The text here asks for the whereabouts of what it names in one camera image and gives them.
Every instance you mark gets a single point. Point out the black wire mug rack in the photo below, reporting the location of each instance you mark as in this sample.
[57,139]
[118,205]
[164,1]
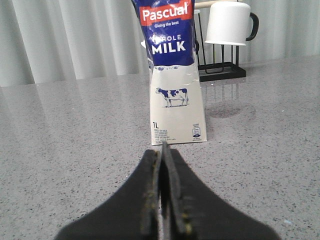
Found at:
[216,70]

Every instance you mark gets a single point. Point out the upright white enamel mug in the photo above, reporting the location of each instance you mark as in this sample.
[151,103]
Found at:
[231,23]

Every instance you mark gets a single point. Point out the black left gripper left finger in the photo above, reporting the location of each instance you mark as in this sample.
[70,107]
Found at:
[131,213]

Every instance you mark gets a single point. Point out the Pascual whole milk carton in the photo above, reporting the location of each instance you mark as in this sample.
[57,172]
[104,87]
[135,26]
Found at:
[176,105]

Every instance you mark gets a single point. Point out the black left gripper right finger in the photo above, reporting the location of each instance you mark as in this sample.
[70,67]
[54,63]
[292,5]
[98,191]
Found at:
[191,211]

